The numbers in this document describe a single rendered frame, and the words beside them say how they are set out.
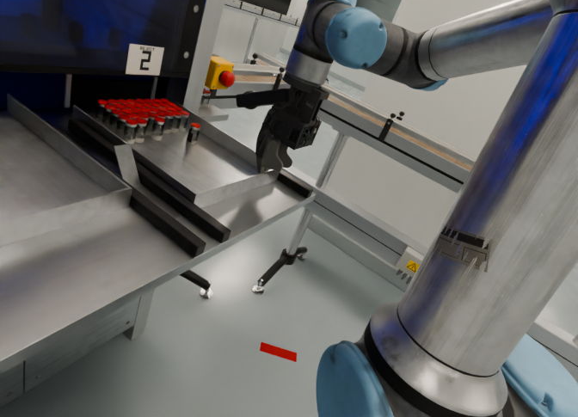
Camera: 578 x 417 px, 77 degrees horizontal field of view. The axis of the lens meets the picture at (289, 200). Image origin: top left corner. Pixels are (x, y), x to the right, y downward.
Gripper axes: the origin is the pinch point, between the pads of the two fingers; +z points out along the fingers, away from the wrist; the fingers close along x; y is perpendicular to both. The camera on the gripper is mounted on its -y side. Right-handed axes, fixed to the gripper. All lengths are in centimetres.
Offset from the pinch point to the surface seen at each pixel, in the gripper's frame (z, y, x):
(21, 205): 3.5, -10.7, -39.5
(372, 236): 42, 17, 85
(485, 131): -10, 33, 144
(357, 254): 87, 9, 142
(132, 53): -11.5, -30.2, -10.0
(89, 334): 73, -30, -11
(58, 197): 3.5, -10.4, -34.9
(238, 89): 1, -41, 42
